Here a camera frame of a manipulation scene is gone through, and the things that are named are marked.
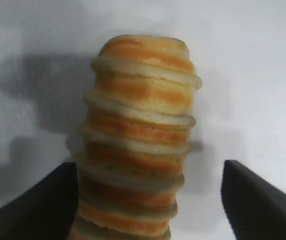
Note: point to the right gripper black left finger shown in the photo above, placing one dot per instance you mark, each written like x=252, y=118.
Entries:
x=33, y=210

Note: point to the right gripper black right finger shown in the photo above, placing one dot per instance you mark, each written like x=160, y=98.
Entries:
x=262, y=210

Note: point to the long striped bread roll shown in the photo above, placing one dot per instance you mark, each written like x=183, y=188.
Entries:
x=140, y=140

